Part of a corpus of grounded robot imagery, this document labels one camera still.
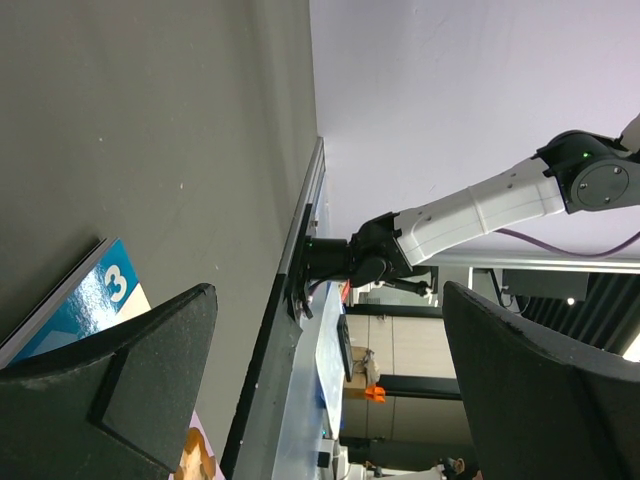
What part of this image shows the aluminium frame rail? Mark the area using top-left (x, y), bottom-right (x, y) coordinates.
top-left (277, 136), bottom-right (326, 274)

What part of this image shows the dark background monitor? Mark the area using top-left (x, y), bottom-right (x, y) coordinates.
top-left (337, 314), bottom-right (354, 382)

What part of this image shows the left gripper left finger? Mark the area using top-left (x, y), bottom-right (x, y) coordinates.
top-left (1, 283), bottom-right (218, 479)

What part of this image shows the orange background object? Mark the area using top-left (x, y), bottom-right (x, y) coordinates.
top-left (364, 384), bottom-right (386, 403)

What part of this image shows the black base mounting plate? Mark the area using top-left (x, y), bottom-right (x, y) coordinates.
top-left (220, 203), bottom-right (323, 479)

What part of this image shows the purple dog book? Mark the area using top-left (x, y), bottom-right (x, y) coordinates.
top-left (1, 239), bottom-right (217, 479)

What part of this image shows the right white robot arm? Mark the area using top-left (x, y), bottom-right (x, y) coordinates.
top-left (294, 119), bottom-right (639, 308)

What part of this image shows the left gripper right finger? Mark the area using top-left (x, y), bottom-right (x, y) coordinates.
top-left (443, 281), bottom-right (639, 479)

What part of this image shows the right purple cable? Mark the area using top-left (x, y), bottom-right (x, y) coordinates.
top-left (497, 228), bottom-right (640, 259)

